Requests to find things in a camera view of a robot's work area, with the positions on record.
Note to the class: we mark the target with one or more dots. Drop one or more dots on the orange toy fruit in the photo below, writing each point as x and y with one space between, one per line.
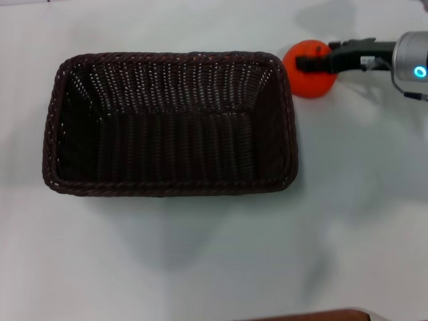
309 82

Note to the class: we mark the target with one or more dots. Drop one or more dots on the brown wooden edge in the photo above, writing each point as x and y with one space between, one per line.
301 316

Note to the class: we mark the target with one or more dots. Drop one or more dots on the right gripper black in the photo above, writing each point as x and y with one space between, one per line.
364 57

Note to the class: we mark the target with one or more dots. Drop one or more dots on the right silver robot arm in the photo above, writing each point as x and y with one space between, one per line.
411 55

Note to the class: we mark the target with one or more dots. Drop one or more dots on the dark brown woven basket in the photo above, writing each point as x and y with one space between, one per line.
170 127

